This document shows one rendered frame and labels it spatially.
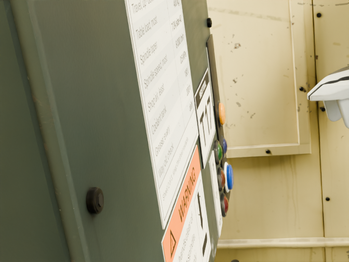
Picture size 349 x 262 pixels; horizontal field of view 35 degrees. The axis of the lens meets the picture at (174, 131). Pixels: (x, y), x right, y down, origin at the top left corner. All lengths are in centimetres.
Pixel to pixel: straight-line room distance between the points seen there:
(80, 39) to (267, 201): 127
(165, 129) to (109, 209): 12
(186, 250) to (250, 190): 106
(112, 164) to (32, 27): 9
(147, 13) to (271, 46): 99
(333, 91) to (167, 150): 34
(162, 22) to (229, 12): 94
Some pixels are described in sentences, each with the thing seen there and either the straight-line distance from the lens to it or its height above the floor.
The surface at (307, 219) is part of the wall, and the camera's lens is 150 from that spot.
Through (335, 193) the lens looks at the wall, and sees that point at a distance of 147.
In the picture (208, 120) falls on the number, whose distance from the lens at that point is 54.
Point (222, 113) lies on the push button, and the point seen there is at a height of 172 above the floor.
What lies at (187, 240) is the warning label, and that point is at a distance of 41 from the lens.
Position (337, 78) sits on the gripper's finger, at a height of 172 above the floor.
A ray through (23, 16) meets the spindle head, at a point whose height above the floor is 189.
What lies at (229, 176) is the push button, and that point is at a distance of 64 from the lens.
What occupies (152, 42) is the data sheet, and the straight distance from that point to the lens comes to 35.
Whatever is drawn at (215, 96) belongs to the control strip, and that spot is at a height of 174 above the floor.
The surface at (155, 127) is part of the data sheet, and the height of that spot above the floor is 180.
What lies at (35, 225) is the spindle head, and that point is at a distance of 22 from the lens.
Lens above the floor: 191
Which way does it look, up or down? 20 degrees down
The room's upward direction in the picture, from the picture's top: 8 degrees counter-clockwise
